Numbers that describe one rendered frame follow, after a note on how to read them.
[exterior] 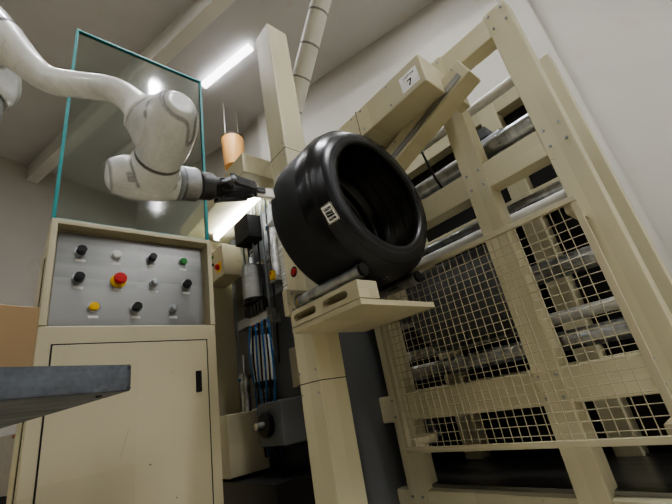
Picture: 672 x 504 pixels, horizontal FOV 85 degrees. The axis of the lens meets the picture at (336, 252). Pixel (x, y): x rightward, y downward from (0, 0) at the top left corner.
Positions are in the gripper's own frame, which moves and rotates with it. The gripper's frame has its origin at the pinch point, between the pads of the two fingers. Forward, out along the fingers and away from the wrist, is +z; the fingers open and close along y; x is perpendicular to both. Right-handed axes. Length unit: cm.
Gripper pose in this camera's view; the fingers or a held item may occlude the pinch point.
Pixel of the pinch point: (263, 193)
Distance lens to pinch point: 115.5
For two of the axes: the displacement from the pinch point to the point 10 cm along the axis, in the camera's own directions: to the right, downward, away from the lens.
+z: 7.2, -0.1, 6.9
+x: 2.8, 9.2, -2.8
